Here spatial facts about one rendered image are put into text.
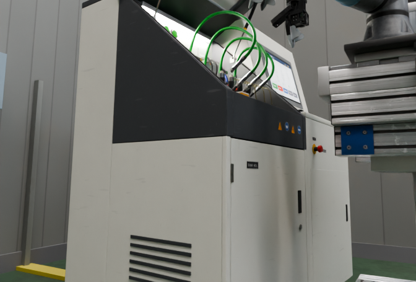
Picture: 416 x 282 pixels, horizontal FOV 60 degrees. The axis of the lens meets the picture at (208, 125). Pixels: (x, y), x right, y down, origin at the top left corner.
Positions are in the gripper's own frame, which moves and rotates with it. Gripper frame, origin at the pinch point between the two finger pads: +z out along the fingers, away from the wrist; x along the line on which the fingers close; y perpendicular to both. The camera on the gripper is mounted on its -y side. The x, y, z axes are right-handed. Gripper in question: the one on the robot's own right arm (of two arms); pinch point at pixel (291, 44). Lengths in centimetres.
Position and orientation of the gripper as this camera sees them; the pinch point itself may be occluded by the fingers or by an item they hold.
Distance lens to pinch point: 169.1
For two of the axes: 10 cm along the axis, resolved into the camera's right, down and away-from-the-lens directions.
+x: 5.9, 1.2, 8.0
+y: 8.0, -0.7, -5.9
